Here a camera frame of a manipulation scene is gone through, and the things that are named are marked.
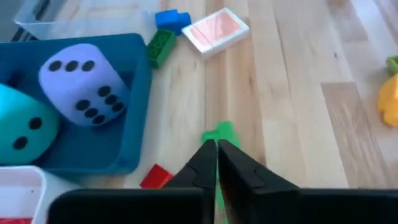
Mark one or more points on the cyan foam die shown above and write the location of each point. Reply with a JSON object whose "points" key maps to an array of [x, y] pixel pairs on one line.
{"points": [[18, 109]]}

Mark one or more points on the purple foam die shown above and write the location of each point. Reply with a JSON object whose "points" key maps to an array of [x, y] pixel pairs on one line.
{"points": [[81, 82]]}

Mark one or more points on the blue big-stud toy brick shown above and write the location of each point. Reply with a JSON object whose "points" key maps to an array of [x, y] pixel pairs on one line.
{"points": [[171, 20]]}

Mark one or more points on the dark green hollow toy brick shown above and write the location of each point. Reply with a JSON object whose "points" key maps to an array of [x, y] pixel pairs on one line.
{"points": [[160, 46]]}

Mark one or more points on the yellow rounded toy brick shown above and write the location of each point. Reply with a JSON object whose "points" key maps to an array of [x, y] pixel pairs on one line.
{"points": [[390, 102]]}

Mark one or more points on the red roof-shaped toy brick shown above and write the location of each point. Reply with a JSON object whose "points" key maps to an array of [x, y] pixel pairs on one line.
{"points": [[155, 178]]}

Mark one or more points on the small red toy brick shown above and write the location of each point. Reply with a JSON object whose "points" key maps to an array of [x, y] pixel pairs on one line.
{"points": [[15, 221]]}

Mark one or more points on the clear plastic bin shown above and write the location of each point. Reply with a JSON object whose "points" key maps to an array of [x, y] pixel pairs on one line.
{"points": [[46, 31]]}

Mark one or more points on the red-backed card deck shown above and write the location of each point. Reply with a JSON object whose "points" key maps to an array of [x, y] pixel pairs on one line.
{"points": [[214, 31]]}

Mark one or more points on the green stepped toy brick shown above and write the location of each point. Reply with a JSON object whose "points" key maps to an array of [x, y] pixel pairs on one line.
{"points": [[224, 130]]}

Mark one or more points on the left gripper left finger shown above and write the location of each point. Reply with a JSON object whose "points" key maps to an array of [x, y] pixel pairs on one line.
{"points": [[155, 205]]}

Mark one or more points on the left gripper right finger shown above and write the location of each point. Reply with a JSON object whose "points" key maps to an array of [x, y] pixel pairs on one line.
{"points": [[280, 205]]}

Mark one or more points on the white plastic bin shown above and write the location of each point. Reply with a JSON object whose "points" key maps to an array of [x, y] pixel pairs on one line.
{"points": [[23, 172]]}

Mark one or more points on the blue plastic bin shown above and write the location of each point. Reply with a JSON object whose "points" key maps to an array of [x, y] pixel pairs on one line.
{"points": [[93, 149]]}

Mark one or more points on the lime green curved toy brick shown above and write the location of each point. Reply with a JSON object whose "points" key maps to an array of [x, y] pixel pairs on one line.
{"points": [[393, 65]]}

